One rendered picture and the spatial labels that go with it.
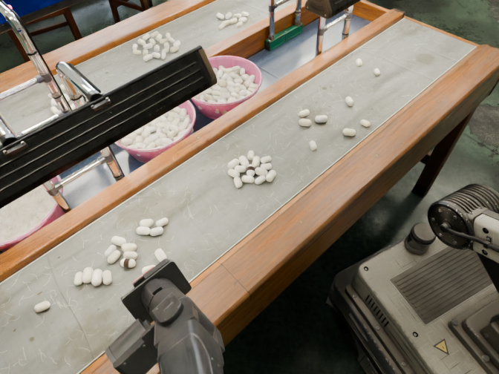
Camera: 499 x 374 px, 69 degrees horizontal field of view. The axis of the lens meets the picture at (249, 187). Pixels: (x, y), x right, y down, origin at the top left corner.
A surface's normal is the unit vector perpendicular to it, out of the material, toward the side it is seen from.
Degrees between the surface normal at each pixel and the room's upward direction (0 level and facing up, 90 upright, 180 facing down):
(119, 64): 0
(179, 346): 28
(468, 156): 0
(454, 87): 0
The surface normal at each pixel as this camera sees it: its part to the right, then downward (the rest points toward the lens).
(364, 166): -0.04, -0.61
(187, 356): -0.47, -0.76
